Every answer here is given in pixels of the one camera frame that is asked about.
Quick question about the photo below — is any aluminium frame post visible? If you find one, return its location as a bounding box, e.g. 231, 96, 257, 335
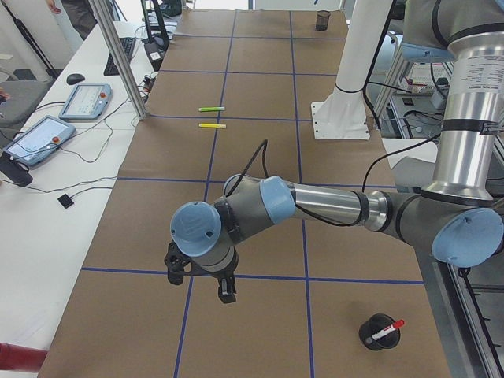
89, 0, 147, 120

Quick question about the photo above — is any black keyboard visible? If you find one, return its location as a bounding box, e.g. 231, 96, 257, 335
103, 36, 137, 76

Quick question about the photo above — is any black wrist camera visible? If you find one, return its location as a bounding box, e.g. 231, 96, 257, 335
164, 241, 192, 286

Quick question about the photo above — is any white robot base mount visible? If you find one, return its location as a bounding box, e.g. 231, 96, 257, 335
311, 0, 393, 140

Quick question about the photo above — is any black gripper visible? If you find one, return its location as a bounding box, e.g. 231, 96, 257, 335
191, 255, 239, 303

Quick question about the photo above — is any black computer mouse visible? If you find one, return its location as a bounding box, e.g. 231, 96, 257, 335
66, 73, 85, 86

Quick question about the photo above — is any teach pendant near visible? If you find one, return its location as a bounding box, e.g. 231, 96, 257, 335
2, 116, 76, 167

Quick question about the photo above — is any white plastic chair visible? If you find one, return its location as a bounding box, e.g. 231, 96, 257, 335
382, 139, 438, 185

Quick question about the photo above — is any teach pendant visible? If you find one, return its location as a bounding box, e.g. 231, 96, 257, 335
58, 83, 112, 122
2, 116, 76, 167

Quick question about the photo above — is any red marker pen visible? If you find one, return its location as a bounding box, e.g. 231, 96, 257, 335
365, 319, 405, 344

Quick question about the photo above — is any small black square device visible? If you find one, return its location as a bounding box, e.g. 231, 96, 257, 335
57, 194, 74, 209

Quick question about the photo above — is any black mesh pen cup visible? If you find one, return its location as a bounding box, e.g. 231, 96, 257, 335
315, 10, 331, 32

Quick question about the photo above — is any green highlighter pen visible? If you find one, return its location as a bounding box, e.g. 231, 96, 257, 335
198, 106, 225, 113

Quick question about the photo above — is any black round cup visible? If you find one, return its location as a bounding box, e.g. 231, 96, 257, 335
358, 313, 405, 351

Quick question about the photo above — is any teach pendant far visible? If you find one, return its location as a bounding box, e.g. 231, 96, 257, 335
58, 83, 112, 122

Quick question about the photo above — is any yellow highlighter pen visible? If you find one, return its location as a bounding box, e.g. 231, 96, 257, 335
198, 123, 227, 129

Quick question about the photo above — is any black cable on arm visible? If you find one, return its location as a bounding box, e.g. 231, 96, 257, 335
227, 138, 444, 228

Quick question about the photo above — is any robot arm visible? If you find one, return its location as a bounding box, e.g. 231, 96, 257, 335
165, 1, 503, 303

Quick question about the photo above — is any red cylinder object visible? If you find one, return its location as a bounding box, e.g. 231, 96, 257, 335
0, 343, 47, 372

